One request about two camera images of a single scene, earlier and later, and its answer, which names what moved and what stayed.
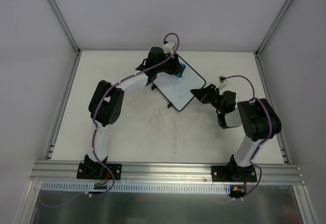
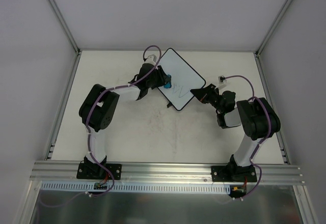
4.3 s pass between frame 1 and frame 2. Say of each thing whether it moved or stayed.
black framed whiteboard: stayed
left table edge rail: stayed
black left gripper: moved
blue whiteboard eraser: moved
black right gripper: stayed
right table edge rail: stayed
